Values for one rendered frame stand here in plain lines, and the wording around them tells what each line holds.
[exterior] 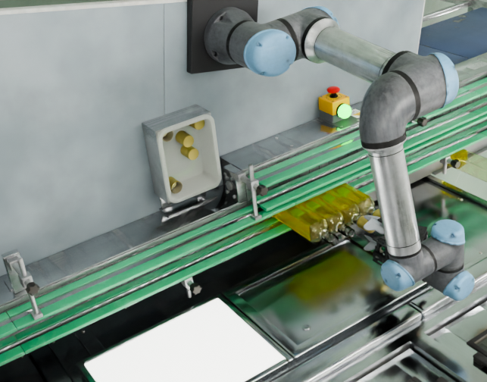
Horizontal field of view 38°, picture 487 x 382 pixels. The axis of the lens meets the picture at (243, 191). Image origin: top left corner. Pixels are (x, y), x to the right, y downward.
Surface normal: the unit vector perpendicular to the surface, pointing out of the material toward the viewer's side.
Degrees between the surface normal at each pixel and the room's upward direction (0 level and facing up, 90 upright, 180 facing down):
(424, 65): 71
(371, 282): 90
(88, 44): 0
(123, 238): 90
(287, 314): 90
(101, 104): 0
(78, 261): 90
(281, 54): 9
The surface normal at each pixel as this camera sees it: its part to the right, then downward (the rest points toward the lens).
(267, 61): 0.42, 0.43
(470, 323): -0.10, -0.87
